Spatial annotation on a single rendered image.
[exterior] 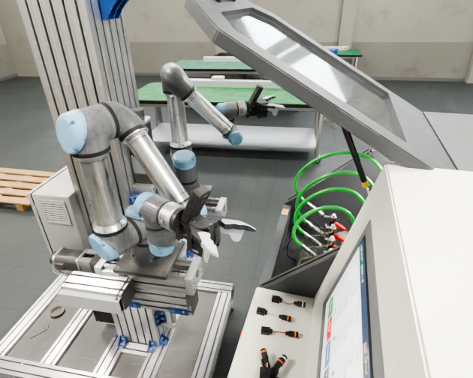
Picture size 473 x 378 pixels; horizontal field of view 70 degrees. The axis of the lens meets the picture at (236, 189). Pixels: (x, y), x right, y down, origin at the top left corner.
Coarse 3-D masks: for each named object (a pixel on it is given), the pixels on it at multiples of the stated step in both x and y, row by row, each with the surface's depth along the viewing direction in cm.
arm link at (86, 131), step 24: (72, 120) 93; (96, 120) 97; (72, 144) 95; (96, 144) 98; (96, 168) 103; (96, 192) 106; (96, 216) 112; (120, 216) 116; (96, 240) 113; (120, 240) 116
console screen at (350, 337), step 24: (360, 240) 89; (360, 264) 81; (336, 288) 96; (360, 288) 75; (336, 312) 87; (360, 312) 70; (336, 336) 80; (360, 336) 66; (336, 360) 75; (360, 360) 62
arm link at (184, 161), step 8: (176, 152) 172; (184, 152) 172; (192, 152) 172; (176, 160) 167; (184, 160) 166; (192, 160) 168; (176, 168) 168; (184, 168) 167; (192, 168) 169; (176, 176) 171; (184, 176) 169; (192, 176) 171
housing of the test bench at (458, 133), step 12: (432, 120) 137; (444, 120) 137; (456, 120) 137; (468, 120) 136; (444, 132) 125; (456, 132) 125; (468, 132) 125; (444, 144) 116; (456, 144) 115; (468, 144) 115; (456, 156) 107; (468, 156) 107; (456, 168) 101; (468, 168) 100
